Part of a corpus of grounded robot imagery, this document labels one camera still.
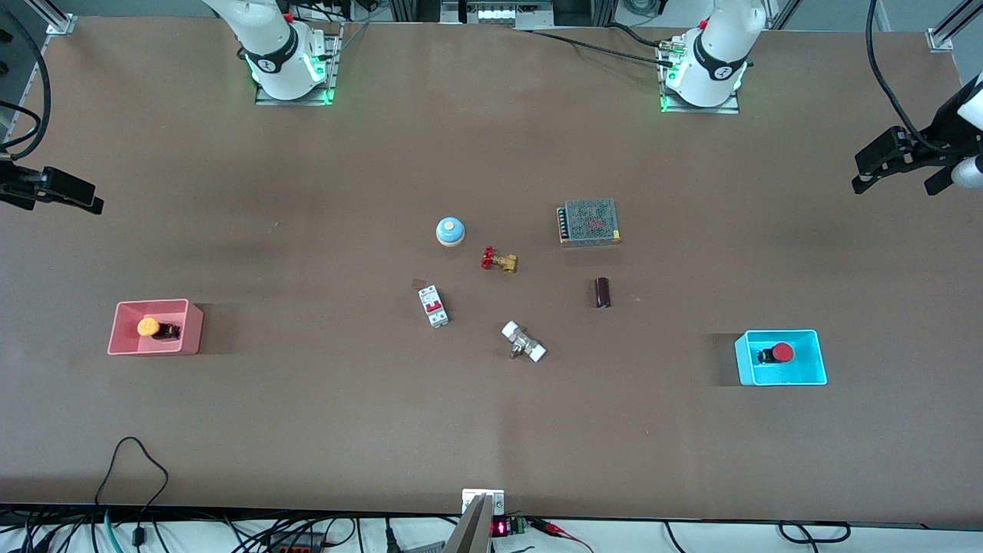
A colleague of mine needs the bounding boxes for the pink plastic box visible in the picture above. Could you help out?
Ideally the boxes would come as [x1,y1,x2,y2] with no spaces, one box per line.
[108,299,204,356]

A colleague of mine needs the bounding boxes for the white device with sockets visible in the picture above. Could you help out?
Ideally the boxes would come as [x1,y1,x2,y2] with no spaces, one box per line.
[442,0,555,28]

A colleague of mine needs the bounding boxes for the black orange power strip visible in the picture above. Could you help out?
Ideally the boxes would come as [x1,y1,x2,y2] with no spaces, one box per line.
[260,531,327,553]

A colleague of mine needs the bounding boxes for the white bracket grey bar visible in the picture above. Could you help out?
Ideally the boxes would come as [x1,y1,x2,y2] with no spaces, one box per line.
[443,488,506,553]

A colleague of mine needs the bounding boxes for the metal fitting white caps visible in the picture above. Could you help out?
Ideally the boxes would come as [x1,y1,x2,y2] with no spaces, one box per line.
[501,321,547,363]

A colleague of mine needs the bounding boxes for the aluminium frame profile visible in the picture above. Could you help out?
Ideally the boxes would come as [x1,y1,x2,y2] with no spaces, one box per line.
[927,0,983,53]
[27,0,78,36]

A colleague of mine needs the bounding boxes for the red clip lead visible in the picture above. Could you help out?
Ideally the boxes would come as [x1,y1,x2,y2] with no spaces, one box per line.
[528,518,594,553]

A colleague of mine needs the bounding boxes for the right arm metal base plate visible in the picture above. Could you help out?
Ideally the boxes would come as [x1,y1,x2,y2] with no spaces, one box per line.
[254,22,343,107]

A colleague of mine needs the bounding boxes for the black coiled cable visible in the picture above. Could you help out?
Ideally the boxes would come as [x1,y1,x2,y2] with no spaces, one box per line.
[778,521,852,545]

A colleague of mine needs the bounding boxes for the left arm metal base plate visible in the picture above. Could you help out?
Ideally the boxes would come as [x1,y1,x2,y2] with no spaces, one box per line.
[658,37,742,115]

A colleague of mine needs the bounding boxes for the cyan plastic box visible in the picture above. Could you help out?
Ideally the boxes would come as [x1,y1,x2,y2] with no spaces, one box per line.
[735,329,828,386]

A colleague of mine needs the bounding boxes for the metal mesh power supply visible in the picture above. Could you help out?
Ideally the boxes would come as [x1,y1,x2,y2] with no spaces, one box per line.
[558,199,622,247]

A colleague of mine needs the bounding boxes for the yellow push button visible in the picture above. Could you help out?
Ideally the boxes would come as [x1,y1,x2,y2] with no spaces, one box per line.
[137,316,182,342]

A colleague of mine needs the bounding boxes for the black cable on table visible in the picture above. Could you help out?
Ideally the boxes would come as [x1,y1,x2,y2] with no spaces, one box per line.
[513,23,680,68]

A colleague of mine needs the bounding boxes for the perforated metal side rail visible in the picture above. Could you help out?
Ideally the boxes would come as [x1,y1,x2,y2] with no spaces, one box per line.
[0,32,45,147]

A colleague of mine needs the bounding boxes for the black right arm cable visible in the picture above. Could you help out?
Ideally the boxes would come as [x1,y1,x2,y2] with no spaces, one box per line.
[0,0,52,161]

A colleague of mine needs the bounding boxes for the white red circuit breaker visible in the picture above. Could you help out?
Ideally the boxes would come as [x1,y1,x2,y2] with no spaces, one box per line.
[418,285,450,329]

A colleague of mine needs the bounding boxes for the thin black looped cable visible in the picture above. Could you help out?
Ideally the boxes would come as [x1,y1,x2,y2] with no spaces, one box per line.
[94,436,170,532]

